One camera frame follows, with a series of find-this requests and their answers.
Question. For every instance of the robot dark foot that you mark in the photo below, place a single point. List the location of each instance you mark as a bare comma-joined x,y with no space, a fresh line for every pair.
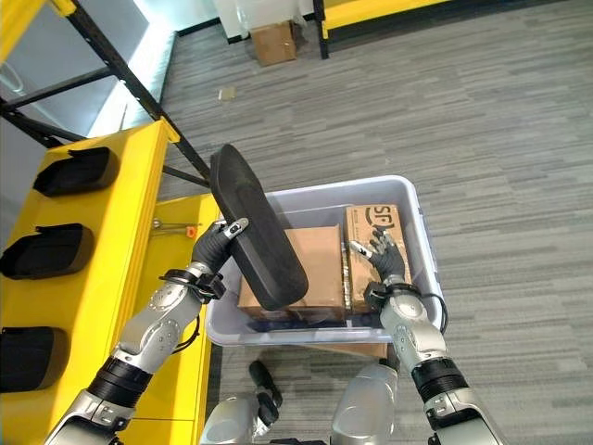
265,385

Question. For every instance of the cardboard box under plastic box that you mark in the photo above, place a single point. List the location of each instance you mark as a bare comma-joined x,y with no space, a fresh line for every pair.
357,348

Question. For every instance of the long black sole-shaped part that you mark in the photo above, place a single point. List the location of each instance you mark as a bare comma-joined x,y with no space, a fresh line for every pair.
259,232

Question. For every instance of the brown cardboard box on floor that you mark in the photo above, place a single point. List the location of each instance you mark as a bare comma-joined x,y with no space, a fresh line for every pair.
274,42

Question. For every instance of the robot right silver arm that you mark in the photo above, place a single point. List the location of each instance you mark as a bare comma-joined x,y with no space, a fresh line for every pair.
435,366

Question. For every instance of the robot left silver arm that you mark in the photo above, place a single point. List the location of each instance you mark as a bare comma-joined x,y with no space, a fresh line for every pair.
139,352

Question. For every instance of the translucent plastic storage box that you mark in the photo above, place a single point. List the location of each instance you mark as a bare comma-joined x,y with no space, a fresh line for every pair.
419,222

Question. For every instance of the printed brown cardboard box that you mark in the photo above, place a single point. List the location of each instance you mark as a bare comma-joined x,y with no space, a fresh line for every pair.
370,218

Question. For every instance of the small cardboard scrap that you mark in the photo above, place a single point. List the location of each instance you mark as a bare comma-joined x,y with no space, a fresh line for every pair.
226,94

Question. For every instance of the yellow metal shelf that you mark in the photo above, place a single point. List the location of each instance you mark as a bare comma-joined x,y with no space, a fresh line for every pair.
97,278

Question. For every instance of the black shelf frame post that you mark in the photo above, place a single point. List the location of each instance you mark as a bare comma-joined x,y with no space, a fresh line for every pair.
139,92

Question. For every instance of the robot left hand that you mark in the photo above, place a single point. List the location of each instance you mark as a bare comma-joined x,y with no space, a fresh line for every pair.
210,249

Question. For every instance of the robot silver left leg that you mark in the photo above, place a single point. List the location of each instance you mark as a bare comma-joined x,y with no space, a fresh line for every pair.
231,422

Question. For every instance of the plain brown cardboard box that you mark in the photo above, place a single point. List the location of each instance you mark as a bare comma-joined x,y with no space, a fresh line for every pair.
319,259

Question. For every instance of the yellow shelf with black leg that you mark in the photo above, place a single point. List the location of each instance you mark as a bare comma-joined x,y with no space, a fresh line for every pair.
370,14

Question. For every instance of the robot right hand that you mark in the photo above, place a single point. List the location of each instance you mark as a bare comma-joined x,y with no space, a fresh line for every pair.
388,259

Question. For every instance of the silver wrench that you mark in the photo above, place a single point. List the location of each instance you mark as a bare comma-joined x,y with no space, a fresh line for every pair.
173,225

